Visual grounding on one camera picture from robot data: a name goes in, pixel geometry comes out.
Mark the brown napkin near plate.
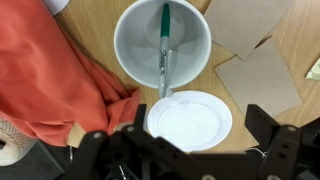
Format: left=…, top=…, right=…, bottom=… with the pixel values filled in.
left=215, top=38, right=302, bottom=116

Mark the green capped marker pen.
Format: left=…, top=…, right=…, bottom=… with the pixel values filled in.
left=159, top=3, right=170, bottom=98

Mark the large white plate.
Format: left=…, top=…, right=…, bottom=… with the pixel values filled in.
left=147, top=91, right=233, bottom=152

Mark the brown napkin beside mug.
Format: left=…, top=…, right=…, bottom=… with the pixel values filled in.
left=204, top=0, right=294, bottom=59

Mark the small white plate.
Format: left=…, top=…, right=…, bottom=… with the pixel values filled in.
left=43, top=0, right=70, bottom=15

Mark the white and green mug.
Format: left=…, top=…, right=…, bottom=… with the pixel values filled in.
left=114, top=0, right=211, bottom=90

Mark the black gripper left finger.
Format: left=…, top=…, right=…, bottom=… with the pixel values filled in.
left=71, top=104, right=154, bottom=180

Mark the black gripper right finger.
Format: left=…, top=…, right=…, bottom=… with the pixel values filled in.
left=245, top=104, right=320, bottom=180

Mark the orange red fleece blanket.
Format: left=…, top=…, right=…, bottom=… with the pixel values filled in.
left=0, top=0, right=140, bottom=146

